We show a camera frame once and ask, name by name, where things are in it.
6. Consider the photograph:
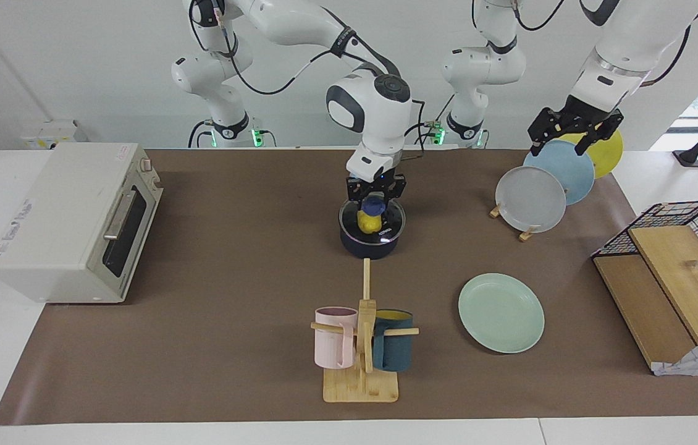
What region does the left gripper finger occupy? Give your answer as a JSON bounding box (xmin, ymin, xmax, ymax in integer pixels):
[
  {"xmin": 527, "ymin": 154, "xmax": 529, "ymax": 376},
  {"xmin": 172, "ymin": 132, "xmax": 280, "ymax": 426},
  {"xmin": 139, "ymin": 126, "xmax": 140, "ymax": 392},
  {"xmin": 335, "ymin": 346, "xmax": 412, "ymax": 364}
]
[
  {"xmin": 574, "ymin": 110, "xmax": 624, "ymax": 155},
  {"xmin": 528, "ymin": 108, "xmax": 563, "ymax": 156}
]

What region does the glass lid blue knob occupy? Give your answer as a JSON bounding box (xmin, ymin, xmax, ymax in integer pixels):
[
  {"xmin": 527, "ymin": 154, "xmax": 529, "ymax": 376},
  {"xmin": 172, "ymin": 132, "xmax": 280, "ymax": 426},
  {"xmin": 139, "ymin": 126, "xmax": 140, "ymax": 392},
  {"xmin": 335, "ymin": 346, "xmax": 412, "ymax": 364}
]
[{"xmin": 338, "ymin": 195, "xmax": 406, "ymax": 243}]

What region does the yellow plate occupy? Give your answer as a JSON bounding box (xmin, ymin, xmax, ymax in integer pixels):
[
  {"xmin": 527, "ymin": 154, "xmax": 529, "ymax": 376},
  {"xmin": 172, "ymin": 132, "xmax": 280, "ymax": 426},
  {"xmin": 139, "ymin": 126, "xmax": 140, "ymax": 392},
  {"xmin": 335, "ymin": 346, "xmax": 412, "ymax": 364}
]
[{"xmin": 562, "ymin": 127, "xmax": 624, "ymax": 180}]

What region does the blue plate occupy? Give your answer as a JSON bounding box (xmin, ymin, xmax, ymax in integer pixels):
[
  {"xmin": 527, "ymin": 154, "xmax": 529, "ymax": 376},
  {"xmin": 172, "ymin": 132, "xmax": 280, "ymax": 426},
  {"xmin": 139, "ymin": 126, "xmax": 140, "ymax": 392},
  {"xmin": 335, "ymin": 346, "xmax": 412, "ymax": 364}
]
[{"xmin": 523, "ymin": 140, "xmax": 595, "ymax": 206}]

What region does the grey plate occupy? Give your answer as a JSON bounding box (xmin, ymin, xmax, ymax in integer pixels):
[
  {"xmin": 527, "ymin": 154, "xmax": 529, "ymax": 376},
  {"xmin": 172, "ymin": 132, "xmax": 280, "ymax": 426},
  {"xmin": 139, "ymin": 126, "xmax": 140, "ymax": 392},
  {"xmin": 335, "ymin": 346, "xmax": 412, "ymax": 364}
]
[{"xmin": 495, "ymin": 166, "xmax": 567, "ymax": 234}]

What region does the wooden plate rack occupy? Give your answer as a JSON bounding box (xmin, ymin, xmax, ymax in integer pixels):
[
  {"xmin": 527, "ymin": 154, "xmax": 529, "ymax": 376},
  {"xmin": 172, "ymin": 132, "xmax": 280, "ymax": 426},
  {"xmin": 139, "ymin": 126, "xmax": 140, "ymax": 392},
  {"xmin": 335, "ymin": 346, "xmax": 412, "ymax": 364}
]
[{"xmin": 489, "ymin": 198, "xmax": 538, "ymax": 242}]

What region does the green plate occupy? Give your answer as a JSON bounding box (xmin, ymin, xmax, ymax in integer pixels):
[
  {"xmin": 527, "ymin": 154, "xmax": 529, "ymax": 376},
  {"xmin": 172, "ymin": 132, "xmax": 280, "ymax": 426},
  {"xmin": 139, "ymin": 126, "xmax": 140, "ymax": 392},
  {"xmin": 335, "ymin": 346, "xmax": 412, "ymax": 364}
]
[{"xmin": 458, "ymin": 273, "xmax": 545, "ymax": 354}]

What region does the navy blue saucepan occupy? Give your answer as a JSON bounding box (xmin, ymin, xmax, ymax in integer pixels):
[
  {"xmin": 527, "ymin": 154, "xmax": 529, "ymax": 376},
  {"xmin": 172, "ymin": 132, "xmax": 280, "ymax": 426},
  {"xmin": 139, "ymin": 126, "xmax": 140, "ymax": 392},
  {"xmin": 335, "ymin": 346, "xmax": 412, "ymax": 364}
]
[{"xmin": 338, "ymin": 199, "xmax": 406, "ymax": 260}]

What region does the pink mug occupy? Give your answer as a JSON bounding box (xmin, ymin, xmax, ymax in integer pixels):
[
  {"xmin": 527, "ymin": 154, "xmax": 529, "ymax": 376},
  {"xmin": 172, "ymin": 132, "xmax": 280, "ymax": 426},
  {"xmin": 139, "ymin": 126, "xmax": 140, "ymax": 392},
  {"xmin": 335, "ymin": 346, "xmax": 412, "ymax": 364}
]
[{"xmin": 314, "ymin": 307, "xmax": 359, "ymax": 370}]

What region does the teal mug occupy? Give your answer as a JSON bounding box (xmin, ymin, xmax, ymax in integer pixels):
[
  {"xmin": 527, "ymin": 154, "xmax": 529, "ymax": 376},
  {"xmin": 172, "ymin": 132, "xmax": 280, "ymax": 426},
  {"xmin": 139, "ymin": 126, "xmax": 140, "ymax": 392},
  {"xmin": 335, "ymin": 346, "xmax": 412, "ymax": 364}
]
[{"xmin": 372, "ymin": 309, "xmax": 414, "ymax": 372}]

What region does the wooden mug rack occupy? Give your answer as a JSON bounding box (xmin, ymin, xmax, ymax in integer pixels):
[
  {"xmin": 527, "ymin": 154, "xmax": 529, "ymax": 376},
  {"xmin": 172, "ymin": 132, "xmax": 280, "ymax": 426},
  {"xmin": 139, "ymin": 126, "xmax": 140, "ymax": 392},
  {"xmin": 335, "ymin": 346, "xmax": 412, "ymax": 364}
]
[{"xmin": 310, "ymin": 258, "xmax": 419, "ymax": 404}]

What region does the brown table mat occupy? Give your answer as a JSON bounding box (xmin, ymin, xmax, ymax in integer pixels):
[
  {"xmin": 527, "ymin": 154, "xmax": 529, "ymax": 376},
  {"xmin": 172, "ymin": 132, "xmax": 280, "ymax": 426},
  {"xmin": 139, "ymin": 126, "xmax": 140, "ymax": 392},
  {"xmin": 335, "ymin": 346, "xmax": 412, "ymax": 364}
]
[{"xmin": 0, "ymin": 148, "xmax": 698, "ymax": 426}]

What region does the brown wooden board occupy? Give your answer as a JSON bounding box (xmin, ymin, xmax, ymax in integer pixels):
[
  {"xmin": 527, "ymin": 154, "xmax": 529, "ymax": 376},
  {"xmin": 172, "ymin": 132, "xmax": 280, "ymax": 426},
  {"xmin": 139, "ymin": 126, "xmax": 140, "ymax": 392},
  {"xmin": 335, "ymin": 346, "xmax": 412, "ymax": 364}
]
[{"xmin": 593, "ymin": 253, "xmax": 698, "ymax": 372}]

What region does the white toaster oven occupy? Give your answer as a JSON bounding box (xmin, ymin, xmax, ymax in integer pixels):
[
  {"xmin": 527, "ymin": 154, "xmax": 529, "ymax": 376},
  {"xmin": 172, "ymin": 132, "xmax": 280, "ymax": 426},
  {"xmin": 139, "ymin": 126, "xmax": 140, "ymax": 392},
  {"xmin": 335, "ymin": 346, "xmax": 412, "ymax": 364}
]
[{"xmin": 0, "ymin": 143, "xmax": 164, "ymax": 304}]

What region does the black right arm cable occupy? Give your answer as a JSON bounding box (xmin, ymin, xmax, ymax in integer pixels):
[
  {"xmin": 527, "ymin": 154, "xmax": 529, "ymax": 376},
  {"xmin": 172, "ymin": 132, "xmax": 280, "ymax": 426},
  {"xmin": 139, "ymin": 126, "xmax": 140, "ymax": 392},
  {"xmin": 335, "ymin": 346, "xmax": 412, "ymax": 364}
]
[{"xmin": 188, "ymin": 0, "xmax": 427, "ymax": 149}]

